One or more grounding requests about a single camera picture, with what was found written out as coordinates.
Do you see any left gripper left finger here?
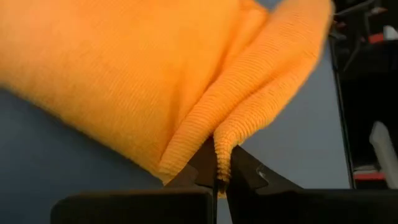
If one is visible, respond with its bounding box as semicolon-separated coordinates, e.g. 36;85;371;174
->
50;136;218;224

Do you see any black table frame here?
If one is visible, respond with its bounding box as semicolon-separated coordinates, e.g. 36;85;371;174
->
328;34;356;190

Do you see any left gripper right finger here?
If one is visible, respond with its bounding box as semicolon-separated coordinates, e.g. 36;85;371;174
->
226;144;398;224

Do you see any white angled object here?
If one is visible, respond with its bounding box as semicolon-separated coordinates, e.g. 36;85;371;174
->
369;121;398;189

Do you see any grey-blue table mat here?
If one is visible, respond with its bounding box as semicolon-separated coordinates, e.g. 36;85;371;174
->
0;40;354;224

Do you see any orange microfibre towel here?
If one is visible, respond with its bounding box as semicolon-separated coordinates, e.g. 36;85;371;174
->
0;0;336;198

